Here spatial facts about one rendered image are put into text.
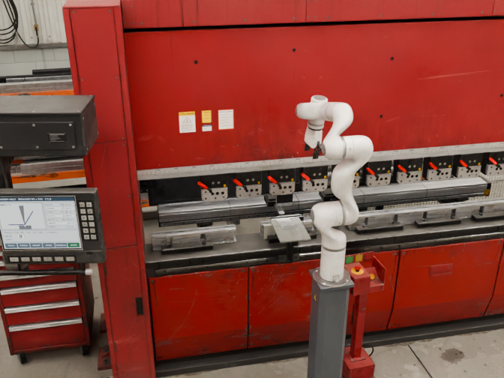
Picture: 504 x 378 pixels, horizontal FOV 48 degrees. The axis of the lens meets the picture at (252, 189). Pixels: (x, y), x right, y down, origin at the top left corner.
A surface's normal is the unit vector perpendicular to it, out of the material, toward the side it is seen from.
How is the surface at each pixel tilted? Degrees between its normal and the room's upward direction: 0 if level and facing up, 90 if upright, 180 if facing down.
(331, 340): 90
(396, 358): 0
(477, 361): 0
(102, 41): 90
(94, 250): 90
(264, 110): 90
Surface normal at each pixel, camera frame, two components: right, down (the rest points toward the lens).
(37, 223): 0.02, 0.44
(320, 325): -0.52, 0.37
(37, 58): 0.24, 0.42
